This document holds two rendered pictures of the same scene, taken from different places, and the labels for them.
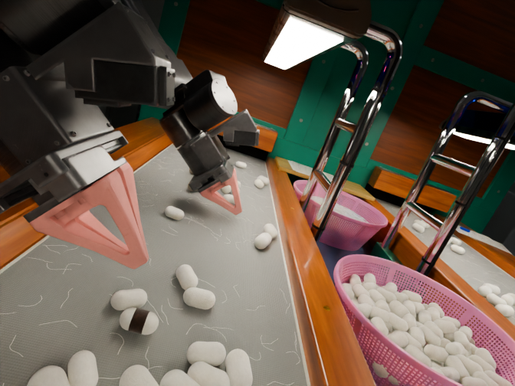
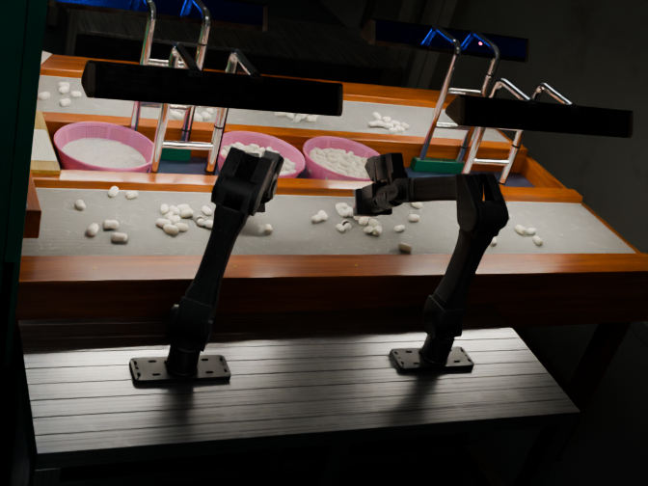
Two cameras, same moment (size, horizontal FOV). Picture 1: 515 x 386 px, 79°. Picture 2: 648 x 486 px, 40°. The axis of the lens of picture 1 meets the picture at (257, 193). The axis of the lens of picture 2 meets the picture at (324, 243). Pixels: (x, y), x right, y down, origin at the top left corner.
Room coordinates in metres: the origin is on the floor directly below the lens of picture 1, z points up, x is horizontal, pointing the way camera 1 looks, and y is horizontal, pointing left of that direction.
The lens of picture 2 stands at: (1.10, 1.96, 1.85)
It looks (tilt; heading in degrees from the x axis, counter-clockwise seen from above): 29 degrees down; 246
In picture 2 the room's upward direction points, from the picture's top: 17 degrees clockwise
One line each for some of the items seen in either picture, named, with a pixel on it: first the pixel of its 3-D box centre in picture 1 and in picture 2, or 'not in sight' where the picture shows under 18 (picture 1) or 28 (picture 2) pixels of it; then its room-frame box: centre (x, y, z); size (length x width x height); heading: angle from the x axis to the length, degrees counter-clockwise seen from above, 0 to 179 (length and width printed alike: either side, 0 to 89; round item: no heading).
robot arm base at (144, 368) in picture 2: not in sight; (183, 355); (0.72, 0.57, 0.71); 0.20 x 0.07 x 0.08; 6
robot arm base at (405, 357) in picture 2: not in sight; (437, 346); (0.12, 0.51, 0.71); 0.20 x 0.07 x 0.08; 6
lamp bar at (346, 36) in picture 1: (293, 34); (220, 87); (0.62, 0.04, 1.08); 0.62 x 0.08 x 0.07; 8
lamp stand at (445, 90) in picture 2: not in sight; (445, 99); (-0.28, -0.57, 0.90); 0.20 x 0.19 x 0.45; 8
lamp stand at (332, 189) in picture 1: (298, 142); (199, 139); (0.63, -0.04, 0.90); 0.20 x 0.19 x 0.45; 8
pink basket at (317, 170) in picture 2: not in sight; (342, 170); (0.11, -0.31, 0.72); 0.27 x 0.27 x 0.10
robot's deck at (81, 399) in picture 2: not in sight; (277, 303); (0.44, 0.29, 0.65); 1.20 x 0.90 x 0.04; 6
